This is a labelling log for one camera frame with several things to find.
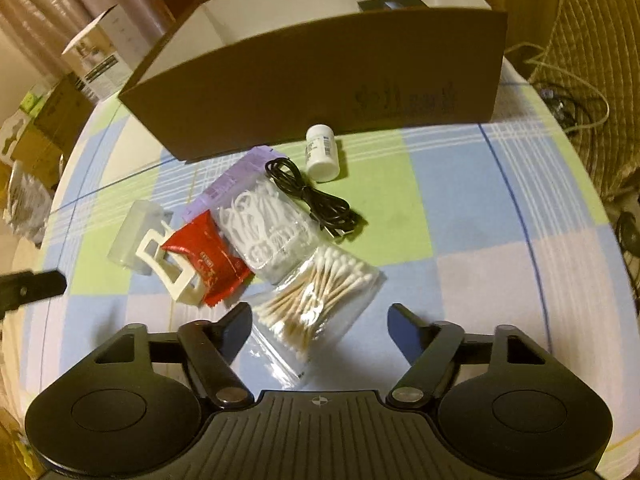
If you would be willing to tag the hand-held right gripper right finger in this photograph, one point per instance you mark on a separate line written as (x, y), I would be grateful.
(401, 325)

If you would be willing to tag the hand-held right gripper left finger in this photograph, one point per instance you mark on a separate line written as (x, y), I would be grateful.
(239, 324)

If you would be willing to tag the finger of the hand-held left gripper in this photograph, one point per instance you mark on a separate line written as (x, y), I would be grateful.
(35, 285)

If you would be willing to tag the red snack packet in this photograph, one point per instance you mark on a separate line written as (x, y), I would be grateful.
(210, 255)

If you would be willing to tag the clear bag of cotton swabs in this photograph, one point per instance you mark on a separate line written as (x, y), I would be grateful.
(320, 290)

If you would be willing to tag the white hair claw clip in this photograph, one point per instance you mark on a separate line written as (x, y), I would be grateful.
(167, 265)

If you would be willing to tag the clear bag of floss picks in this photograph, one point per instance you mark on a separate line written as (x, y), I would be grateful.
(265, 230)

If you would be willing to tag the translucent plastic container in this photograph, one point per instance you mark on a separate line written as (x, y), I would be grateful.
(127, 230)

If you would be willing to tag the large brown cardboard box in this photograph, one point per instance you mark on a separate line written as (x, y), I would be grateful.
(300, 85)

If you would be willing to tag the checkered tablecloth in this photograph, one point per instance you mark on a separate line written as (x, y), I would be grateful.
(460, 210)

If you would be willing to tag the brown storage carton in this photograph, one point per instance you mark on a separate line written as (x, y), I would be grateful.
(57, 110)

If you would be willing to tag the white pill bottle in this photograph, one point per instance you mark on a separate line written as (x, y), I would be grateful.
(322, 152)

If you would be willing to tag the white product box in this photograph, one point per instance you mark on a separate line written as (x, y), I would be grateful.
(107, 50)

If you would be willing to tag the woven chair cushion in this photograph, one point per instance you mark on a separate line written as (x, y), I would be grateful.
(600, 35)

